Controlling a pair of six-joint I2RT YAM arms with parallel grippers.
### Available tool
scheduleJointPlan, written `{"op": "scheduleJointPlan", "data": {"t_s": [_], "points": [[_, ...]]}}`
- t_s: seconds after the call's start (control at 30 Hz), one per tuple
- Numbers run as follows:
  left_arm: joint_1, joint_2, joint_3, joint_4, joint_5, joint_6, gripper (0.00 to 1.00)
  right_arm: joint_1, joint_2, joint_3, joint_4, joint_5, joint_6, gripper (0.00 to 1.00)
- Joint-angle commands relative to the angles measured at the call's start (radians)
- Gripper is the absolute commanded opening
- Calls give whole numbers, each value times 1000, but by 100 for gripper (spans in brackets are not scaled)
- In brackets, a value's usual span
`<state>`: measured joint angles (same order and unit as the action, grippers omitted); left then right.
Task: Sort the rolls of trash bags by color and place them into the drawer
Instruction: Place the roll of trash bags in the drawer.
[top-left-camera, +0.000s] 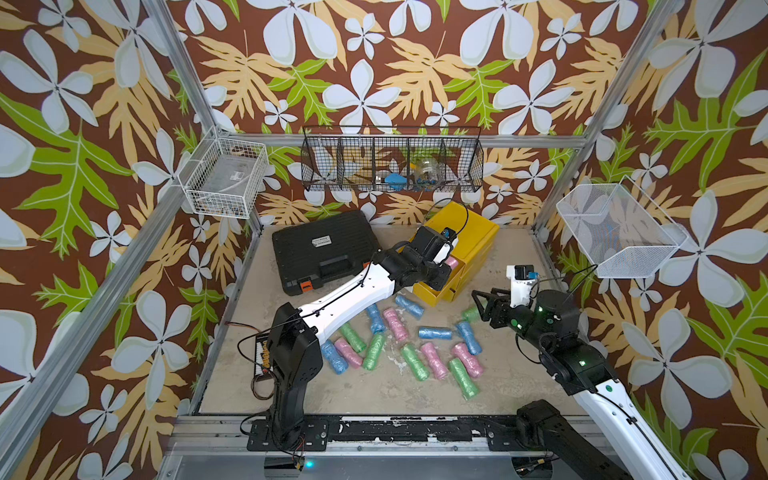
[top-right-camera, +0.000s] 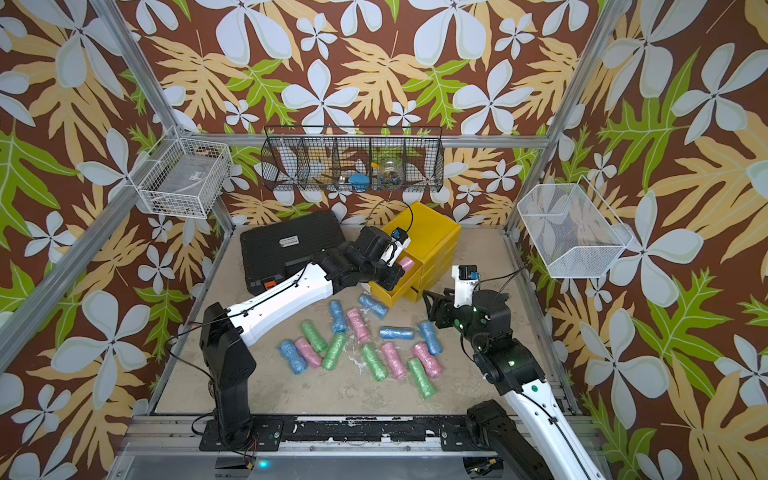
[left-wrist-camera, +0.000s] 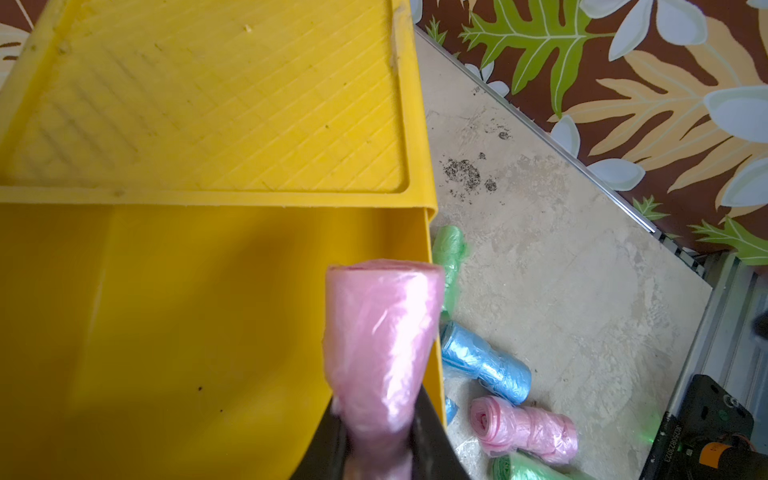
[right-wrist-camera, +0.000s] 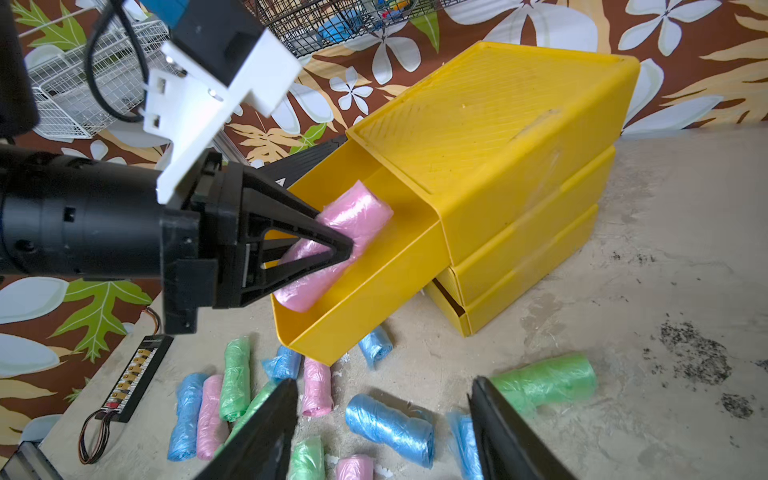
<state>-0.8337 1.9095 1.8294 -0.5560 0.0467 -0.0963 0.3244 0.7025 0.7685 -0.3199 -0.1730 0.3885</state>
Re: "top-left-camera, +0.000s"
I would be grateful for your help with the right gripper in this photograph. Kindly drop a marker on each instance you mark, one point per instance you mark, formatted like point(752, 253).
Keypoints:
point(497, 303)

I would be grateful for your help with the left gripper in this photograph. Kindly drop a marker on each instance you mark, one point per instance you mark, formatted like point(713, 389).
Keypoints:
point(436, 282)

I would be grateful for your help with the pink trash bag roll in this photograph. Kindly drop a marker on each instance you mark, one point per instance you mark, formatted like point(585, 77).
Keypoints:
point(348, 353)
point(470, 362)
point(396, 325)
point(451, 262)
point(436, 365)

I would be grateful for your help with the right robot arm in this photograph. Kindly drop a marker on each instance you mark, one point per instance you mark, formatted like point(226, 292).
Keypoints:
point(548, 322)

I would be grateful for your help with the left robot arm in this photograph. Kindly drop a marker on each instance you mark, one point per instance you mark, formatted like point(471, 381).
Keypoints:
point(297, 333)

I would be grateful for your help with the green trash bag roll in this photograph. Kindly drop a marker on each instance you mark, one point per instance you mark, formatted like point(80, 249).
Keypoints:
point(411, 357)
point(468, 388)
point(353, 338)
point(374, 351)
point(471, 314)

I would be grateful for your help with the blue trash bag roll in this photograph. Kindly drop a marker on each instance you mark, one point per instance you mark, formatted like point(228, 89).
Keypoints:
point(377, 323)
point(411, 307)
point(466, 332)
point(438, 333)
point(337, 362)

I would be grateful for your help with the yellow plastic drawer cabinet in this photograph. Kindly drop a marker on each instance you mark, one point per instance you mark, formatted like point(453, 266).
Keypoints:
point(476, 236)

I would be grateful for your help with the black plastic tool case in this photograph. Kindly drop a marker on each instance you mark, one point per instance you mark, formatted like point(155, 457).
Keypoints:
point(312, 254)

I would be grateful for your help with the white mesh basket right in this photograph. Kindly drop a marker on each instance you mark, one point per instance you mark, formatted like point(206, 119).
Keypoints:
point(620, 228)

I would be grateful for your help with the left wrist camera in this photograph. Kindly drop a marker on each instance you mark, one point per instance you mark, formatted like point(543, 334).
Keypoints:
point(441, 237)

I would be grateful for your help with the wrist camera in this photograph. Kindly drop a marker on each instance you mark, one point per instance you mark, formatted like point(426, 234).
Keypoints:
point(441, 237)
point(523, 278)

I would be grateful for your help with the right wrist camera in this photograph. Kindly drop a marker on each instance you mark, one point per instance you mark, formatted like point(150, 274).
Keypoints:
point(523, 278)

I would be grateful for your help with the black wire basket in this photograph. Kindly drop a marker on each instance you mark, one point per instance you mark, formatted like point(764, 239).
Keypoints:
point(392, 159)

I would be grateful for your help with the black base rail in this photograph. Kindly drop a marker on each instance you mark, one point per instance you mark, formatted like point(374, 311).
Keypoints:
point(317, 432)

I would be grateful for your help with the white wire basket left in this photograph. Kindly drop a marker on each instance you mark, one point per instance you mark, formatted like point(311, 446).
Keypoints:
point(223, 175)

